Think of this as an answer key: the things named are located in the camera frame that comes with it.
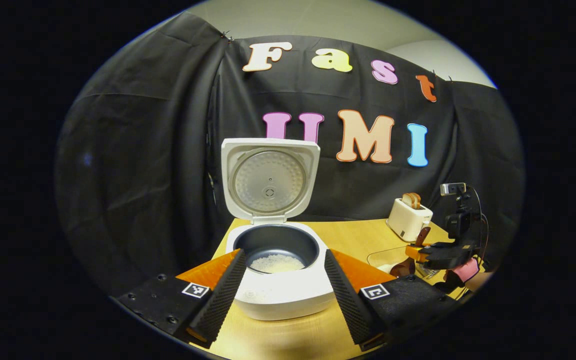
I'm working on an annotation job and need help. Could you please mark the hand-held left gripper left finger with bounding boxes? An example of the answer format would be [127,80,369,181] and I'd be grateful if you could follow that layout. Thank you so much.
[115,248,247,350]

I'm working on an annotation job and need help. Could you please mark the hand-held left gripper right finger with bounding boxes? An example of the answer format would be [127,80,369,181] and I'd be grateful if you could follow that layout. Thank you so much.
[324,248,469,352]

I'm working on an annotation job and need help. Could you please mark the metal wire chopstick holder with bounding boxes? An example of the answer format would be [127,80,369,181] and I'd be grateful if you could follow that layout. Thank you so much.
[415,265,444,281]

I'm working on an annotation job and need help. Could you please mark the brown wooden spoon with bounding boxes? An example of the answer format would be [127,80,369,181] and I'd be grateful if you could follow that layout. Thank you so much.
[389,226,432,278]

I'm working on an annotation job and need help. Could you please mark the white rice cooker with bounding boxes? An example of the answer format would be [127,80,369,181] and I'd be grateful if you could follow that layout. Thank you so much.
[220,137,338,322]

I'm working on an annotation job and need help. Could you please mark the clear plastic rice container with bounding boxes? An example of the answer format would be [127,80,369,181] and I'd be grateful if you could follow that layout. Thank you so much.
[366,245,439,276]

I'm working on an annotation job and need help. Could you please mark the white toaster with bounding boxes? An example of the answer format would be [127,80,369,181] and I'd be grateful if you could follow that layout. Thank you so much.
[386,197,434,243]

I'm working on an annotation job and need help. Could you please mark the black backdrop cloth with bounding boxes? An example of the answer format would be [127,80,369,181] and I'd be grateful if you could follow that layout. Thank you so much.
[53,11,526,301]

